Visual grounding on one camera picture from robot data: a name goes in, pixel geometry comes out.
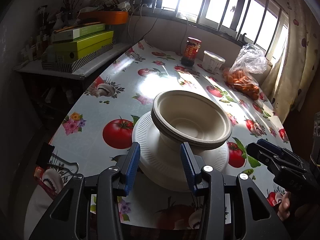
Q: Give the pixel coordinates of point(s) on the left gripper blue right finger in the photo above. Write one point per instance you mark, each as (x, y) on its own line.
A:
(192, 165)

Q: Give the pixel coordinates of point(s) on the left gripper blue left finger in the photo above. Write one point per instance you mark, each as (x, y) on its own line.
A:
(129, 169)

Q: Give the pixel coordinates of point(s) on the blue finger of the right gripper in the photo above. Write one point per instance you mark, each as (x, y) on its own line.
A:
(278, 166)
(276, 150)

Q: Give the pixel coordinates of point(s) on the white foam plate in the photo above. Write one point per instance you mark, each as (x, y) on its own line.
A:
(168, 177)
(217, 160)
(151, 142)

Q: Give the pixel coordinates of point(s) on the right hand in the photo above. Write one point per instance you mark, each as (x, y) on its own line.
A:
(284, 207)

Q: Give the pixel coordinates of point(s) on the floral fruit print tablecloth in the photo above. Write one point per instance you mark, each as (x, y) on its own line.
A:
(149, 97)

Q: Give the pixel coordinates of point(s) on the cream patterned curtain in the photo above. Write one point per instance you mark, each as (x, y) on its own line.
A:
(288, 81)

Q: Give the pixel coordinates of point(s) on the left binder clip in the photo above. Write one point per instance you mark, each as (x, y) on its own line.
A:
(47, 158)

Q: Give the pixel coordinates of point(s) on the plastic bag of oranges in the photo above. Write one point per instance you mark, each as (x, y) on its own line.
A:
(250, 60)

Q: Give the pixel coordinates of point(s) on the white plastic tub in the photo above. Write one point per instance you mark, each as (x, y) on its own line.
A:
(212, 62)

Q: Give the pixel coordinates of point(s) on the red label sauce jar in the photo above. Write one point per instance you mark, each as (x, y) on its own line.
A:
(191, 49)

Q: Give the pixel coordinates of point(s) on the lime green box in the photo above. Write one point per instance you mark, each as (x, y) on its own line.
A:
(71, 51)

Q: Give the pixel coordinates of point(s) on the black white striped box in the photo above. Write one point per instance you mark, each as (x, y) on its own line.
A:
(70, 62)

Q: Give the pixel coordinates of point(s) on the side shelf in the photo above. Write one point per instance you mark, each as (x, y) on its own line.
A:
(79, 69)

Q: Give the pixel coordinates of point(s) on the white green flat box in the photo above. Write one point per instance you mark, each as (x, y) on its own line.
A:
(72, 34)

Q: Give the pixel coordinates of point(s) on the window with metal bars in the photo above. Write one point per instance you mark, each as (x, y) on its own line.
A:
(261, 22)

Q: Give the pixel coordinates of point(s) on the orange basin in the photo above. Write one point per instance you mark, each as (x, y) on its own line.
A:
(106, 17)

